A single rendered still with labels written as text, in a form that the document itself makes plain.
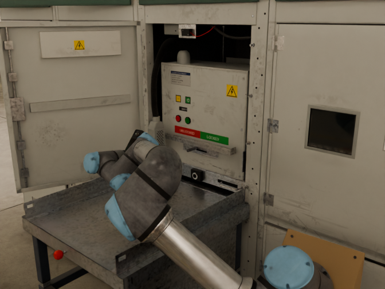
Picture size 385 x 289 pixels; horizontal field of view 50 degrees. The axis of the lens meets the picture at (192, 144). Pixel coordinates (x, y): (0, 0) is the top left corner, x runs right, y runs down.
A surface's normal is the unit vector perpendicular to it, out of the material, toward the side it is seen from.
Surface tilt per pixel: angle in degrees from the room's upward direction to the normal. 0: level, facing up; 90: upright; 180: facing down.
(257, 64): 90
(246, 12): 90
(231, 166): 90
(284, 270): 38
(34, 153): 90
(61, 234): 0
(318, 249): 45
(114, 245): 0
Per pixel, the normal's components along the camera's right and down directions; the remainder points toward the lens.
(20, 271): 0.00, -0.96
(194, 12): -0.66, 0.22
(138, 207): 0.16, -0.09
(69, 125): 0.47, 0.26
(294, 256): -0.35, -0.60
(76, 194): 0.75, 0.19
